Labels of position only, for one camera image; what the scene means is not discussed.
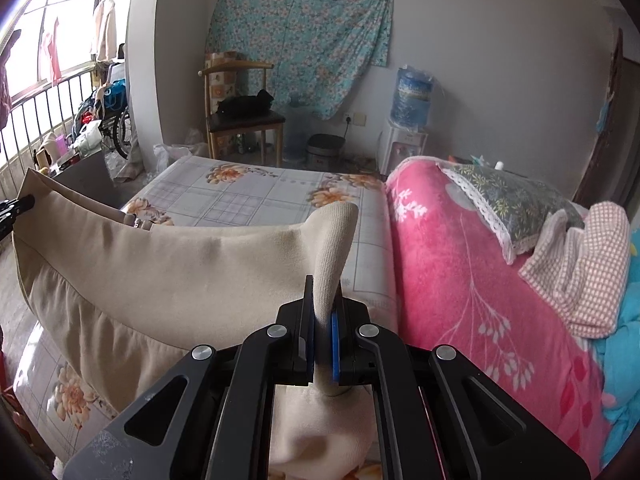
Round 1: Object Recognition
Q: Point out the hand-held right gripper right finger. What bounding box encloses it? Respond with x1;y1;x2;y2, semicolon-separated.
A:
331;292;587;480

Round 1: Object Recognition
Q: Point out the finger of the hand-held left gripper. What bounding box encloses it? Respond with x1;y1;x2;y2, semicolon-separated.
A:
0;194;36;241

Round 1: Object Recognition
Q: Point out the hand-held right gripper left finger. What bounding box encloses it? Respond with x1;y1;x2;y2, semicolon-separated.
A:
65;275;317;480

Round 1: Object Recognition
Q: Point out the beige zip jacket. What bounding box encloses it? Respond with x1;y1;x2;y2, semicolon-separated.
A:
10;167;381;471

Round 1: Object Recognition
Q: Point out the pile of clothes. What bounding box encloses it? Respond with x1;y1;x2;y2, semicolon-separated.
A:
72;95;106;153

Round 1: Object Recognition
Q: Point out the dark grey cabinet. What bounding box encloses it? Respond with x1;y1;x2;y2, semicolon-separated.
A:
50;149;123;211

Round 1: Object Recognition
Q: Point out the metal balcony railing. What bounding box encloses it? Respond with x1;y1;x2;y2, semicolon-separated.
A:
0;62;101;201

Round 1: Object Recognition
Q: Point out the maroon hanging garment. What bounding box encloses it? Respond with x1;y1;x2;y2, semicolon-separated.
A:
0;30;23;131

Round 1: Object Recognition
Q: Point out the wheelchair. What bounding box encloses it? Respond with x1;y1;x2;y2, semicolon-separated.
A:
75;77;136;161

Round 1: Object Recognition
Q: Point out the pink floral blanket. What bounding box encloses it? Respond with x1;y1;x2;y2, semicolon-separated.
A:
385;156;611;480

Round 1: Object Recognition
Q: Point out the white plastic bag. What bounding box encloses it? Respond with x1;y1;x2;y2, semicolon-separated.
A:
152;141;211;173

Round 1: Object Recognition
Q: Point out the bed with checked floral sheet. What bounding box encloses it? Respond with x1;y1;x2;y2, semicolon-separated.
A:
12;155;401;480

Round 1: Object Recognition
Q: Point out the pink hanging garment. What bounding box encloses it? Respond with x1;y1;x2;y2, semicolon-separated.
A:
40;17;63;83

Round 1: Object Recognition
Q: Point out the grey rice cooker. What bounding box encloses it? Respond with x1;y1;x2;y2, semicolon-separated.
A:
306;133;343;170

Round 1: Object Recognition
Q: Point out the beige hanging garment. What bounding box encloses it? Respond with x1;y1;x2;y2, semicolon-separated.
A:
90;0;118;63

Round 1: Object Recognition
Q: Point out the white water dispenser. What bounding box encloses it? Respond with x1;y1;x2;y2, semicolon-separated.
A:
377;122;431;176

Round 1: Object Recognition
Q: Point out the clear empty water jug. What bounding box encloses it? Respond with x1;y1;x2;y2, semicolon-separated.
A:
282;92;313;161

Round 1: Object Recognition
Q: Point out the wooden chair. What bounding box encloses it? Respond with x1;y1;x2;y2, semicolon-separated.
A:
198;60;287;167

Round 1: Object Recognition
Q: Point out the grey floral lace pillow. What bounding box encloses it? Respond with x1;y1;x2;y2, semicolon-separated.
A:
437;162;586;266

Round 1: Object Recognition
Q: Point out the black bag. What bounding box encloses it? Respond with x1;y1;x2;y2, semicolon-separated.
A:
216;89;275;121

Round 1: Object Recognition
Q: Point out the patterned cardboard box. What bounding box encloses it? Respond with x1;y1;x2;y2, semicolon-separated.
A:
205;51;241;101

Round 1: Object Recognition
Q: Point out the blue water bottle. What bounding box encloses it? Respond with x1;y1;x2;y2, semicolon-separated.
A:
389;65;433;131

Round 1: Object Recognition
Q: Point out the pink checked cloth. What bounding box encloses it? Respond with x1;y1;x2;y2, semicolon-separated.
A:
517;201;632;340

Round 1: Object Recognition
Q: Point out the blue quilt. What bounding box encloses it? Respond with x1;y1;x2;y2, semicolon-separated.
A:
592;305;640;461

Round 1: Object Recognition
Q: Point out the wooden headboard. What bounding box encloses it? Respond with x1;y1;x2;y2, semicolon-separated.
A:
572;27;640;211

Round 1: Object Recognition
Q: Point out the teal floral wall cloth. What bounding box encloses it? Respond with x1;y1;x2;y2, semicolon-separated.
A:
206;0;395;120

